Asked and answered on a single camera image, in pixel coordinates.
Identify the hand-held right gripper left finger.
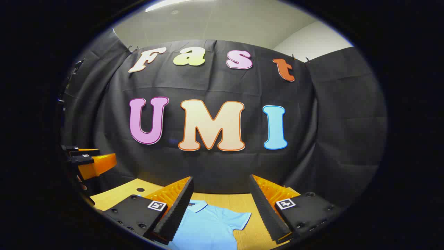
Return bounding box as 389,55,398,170
104,176,195,245

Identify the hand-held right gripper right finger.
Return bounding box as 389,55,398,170
248,174,342,243

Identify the black backdrop cloth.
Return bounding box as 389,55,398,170
61,28,387,209

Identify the black equipment stand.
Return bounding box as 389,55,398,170
57,59,85,111

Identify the light blue T-shirt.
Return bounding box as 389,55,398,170
166,200,252,250

